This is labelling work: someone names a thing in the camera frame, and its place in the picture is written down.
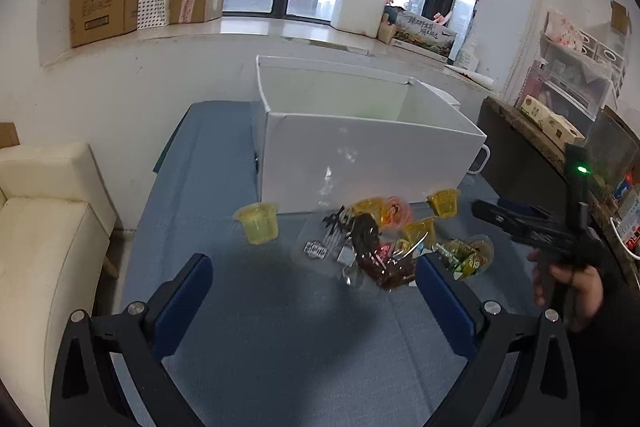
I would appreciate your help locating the wooden side shelf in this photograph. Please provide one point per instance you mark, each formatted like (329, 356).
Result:
(524, 165)

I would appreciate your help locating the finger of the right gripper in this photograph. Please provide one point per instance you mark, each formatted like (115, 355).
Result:
(504, 219)
(521, 209)

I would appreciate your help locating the cream leather sofa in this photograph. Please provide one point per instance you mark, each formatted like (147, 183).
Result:
(56, 224)

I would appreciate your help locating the green wrapped candy pack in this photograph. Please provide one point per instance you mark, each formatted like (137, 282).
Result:
(463, 259)

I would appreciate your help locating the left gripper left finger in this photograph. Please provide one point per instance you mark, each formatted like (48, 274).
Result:
(86, 390)

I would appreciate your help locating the dark wrapped snack pile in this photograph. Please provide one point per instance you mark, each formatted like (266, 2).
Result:
(354, 249)

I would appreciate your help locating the white storage box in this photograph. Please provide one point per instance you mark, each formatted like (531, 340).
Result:
(328, 134)

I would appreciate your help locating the yellow jelly cup middle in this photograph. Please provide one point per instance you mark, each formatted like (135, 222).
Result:
(420, 232)

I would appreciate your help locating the white drawer organizer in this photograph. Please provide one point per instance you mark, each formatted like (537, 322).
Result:
(575, 75)

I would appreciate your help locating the white foam box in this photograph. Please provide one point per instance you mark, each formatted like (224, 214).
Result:
(359, 17)

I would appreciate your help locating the orange jelly cup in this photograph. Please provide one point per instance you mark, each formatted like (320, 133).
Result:
(389, 213)

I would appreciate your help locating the beige patterned tea box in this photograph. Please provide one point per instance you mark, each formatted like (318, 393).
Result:
(554, 126)

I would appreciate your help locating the yellow jelly cup right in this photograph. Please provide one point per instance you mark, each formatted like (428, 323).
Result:
(444, 203)

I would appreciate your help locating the cardboard piece behind sofa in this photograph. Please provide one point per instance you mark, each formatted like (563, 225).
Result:
(8, 135)

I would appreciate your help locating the printed long carton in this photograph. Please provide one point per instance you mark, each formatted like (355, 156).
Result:
(420, 32)

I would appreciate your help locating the blue table cloth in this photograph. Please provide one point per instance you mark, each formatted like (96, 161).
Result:
(277, 341)

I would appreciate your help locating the clear plastic container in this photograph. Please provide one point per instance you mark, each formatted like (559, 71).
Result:
(612, 147)

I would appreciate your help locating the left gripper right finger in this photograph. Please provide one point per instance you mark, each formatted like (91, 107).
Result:
(518, 369)

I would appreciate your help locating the white spray bottle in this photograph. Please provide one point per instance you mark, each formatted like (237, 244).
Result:
(466, 57)

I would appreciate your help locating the yellow jelly cup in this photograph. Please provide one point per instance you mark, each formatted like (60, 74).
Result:
(420, 232)
(259, 222)
(444, 203)

